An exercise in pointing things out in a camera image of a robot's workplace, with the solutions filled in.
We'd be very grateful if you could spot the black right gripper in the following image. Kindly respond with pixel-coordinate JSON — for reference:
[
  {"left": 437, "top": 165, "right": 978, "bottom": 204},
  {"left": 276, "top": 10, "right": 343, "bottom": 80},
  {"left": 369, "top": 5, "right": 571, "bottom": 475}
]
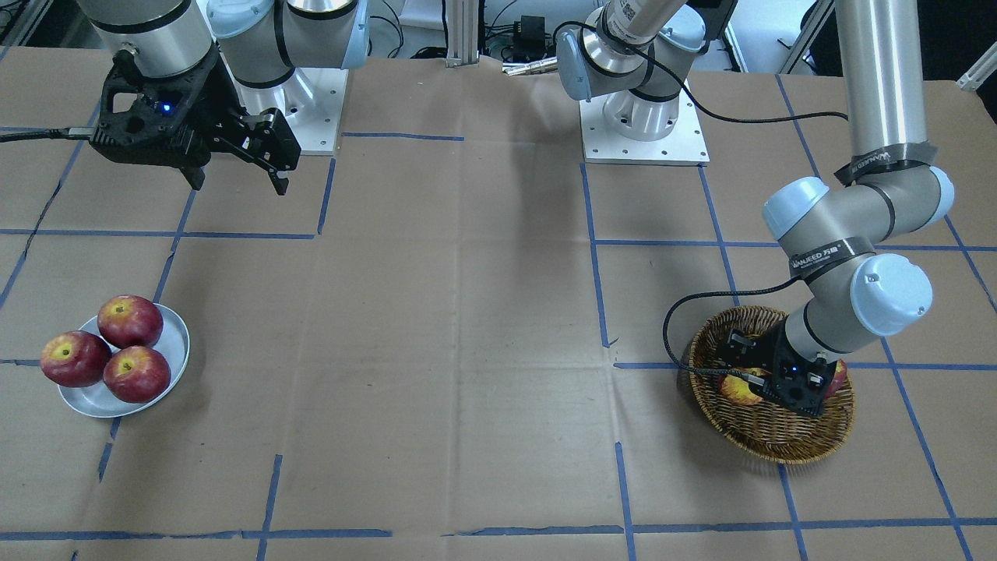
[{"left": 90, "top": 44, "right": 301, "bottom": 196}]

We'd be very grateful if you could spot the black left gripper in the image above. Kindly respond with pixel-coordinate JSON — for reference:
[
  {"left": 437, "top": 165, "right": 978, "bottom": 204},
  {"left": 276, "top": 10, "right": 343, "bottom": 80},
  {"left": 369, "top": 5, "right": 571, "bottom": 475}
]
[{"left": 717, "top": 323, "right": 836, "bottom": 418}]

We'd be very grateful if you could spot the red yellow apple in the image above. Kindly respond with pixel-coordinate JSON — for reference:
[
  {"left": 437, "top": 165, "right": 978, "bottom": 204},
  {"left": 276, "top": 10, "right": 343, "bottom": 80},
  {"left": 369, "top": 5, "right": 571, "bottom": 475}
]
[{"left": 717, "top": 374, "right": 763, "bottom": 406}]

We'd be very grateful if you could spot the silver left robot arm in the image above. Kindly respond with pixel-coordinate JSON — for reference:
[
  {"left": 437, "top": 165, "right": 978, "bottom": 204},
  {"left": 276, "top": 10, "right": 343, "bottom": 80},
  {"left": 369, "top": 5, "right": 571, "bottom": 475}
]
[{"left": 553, "top": 1, "right": 954, "bottom": 418}]

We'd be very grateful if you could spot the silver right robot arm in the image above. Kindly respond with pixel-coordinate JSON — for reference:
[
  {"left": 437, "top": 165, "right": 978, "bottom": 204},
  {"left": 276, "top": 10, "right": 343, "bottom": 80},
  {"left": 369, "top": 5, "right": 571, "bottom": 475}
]
[{"left": 79, "top": 1, "right": 369, "bottom": 195}]

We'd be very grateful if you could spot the dark red basket apple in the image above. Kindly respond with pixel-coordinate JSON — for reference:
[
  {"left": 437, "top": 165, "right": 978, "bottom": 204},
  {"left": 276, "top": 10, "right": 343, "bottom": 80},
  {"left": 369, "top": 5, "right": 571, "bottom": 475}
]
[{"left": 823, "top": 359, "right": 848, "bottom": 398}]

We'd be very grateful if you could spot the woven wicker basket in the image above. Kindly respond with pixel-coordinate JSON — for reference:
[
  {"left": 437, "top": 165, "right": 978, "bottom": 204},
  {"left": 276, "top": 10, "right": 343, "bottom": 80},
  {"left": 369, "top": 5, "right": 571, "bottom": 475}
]
[{"left": 680, "top": 305, "right": 855, "bottom": 464}]

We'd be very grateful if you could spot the red plate apple back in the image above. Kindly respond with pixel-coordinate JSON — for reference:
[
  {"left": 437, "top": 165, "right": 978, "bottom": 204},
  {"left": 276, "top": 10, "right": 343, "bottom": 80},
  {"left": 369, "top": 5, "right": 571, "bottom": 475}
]
[{"left": 97, "top": 295, "right": 164, "bottom": 349}]

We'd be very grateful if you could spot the red plate apple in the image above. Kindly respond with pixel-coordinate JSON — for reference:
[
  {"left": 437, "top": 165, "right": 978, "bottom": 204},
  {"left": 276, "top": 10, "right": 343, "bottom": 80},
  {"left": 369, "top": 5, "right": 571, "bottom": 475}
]
[
  {"left": 40, "top": 330, "right": 113, "bottom": 388},
  {"left": 97, "top": 295, "right": 164, "bottom": 349},
  {"left": 103, "top": 347, "right": 171, "bottom": 404}
]

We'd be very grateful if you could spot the red plate apple front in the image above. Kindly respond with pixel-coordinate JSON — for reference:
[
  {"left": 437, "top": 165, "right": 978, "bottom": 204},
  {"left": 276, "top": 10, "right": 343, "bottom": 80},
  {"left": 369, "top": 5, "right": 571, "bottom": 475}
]
[{"left": 103, "top": 347, "right": 171, "bottom": 404}]

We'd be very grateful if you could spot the light blue plate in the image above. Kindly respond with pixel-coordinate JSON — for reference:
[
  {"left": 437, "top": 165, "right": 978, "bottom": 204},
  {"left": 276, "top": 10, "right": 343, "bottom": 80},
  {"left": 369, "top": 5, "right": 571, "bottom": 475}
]
[{"left": 59, "top": 303, "right": 190, "bottom": 418}]

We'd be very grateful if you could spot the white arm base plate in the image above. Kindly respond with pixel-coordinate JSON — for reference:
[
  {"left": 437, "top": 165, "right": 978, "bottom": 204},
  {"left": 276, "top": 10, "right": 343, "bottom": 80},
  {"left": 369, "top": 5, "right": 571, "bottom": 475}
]
[
  {"left": 578, "top": 91, "right": 711, "bottom": 166},
  {"left": 235, "top": 69, "right": 350, "bottom": 157}
]

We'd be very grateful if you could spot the aluminium frame post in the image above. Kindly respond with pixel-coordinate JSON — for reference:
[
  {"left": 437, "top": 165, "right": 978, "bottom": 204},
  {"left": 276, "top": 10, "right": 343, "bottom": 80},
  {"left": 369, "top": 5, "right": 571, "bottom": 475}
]
[{"left": 442, "top": 1, "right": 484, "bottom": 69}]

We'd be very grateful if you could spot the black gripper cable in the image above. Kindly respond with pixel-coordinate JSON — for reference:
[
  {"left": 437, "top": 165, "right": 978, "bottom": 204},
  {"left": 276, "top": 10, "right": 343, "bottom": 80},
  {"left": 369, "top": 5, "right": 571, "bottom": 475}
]
[{"left": 553, "top": 19, "right": 850, "bottom": 383}]

